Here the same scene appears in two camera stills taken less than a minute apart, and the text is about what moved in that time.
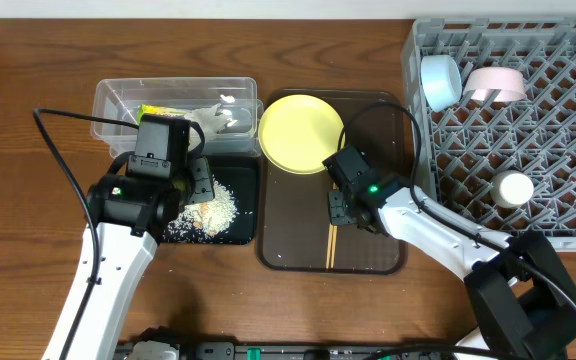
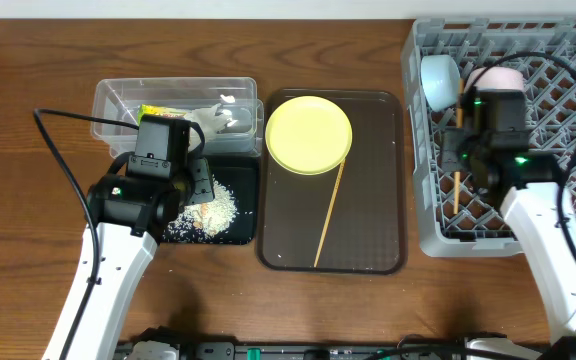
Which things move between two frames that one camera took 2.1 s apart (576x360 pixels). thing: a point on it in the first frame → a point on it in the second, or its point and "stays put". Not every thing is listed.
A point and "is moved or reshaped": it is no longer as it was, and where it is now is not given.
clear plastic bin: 122,98 stays put
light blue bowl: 441,80 stays put
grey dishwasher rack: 557,134 stays put
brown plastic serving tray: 292,210 stays put
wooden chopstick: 334,245 → 459,125
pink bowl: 509,81 stays put
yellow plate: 297,133 is moved or reshaped
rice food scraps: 205,221 stays put
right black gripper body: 341,209 → 460,155
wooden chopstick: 329,246 → 339,183
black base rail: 320,350 stays put
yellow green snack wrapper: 148,109 stays put
